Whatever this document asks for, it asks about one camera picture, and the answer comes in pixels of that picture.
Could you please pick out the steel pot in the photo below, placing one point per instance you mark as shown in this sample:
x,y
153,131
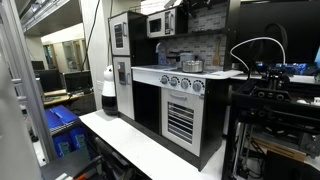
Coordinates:
x,y
192,66

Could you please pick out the toy kitchen playset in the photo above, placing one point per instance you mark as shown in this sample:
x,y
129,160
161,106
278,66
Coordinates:
x,y
184,112

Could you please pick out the grey toy coffee maker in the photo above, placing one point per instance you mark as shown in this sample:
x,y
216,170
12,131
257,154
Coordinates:
x,y
185,56

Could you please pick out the white and black robot speaker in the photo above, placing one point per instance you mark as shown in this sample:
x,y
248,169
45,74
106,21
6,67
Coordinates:
x,y
109,101

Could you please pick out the wooden spatula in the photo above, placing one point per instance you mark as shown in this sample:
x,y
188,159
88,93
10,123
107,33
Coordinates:
x,y
216,57

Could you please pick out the toy microwave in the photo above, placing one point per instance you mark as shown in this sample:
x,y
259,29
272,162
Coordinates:
x,y
161,24

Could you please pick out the black computer monitor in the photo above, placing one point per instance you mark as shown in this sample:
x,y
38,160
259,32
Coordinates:
x,y
77,81

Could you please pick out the blue storage box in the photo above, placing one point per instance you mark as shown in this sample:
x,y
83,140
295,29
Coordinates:
x,y
58,116

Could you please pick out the aluminium frame post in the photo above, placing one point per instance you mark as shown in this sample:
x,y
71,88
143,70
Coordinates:
x,y
14,46

